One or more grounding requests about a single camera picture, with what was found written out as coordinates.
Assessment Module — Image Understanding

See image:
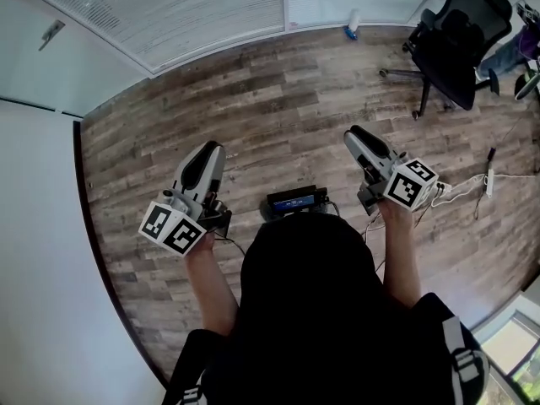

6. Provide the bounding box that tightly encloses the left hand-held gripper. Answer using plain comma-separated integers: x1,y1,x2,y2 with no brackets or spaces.
138,140,233,256

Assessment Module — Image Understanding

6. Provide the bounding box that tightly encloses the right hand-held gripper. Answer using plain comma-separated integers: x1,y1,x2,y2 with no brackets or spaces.
343,125,439,217

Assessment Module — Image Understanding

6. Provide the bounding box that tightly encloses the person's right forearm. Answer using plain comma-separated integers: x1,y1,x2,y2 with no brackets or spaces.
377,200,423,311

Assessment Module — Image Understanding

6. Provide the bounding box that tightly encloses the person's left forearm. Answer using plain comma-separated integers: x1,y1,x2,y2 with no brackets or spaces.
185,234,241,337

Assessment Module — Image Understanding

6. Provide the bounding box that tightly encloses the black device with screen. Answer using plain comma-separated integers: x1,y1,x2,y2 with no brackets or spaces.
265,185,332,217

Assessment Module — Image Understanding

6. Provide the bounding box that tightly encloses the black office chair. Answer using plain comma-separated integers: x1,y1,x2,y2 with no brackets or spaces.
378,0,514,122

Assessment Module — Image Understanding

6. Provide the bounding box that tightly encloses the blue and white bottle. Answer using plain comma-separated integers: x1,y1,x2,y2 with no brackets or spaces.
342,8,363,41

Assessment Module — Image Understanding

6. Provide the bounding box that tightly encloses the glass door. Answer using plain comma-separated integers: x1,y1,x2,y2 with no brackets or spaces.
0,0,155,120

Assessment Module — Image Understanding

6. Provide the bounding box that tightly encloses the person's black shirt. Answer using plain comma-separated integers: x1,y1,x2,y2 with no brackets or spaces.
162,213,493,405

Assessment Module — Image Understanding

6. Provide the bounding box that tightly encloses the window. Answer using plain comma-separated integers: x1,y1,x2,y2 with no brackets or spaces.
470,300,540,405

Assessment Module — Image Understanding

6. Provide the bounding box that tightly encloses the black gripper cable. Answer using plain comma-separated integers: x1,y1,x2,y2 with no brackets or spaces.
362,213,387,269
210,232,248,257

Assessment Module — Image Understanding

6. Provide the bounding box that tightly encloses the white charger cable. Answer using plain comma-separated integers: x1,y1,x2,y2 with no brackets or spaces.
429,173,486,208

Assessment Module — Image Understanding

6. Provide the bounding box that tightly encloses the white power strip with cables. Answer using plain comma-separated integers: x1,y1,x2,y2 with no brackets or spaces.
472,118,524,221

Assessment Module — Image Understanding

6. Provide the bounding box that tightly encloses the white power cable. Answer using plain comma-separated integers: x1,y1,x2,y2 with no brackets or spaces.
493,171,540,181

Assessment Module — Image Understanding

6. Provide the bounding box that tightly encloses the metal door handle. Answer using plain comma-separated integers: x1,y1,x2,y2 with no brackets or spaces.
37,19,67,52

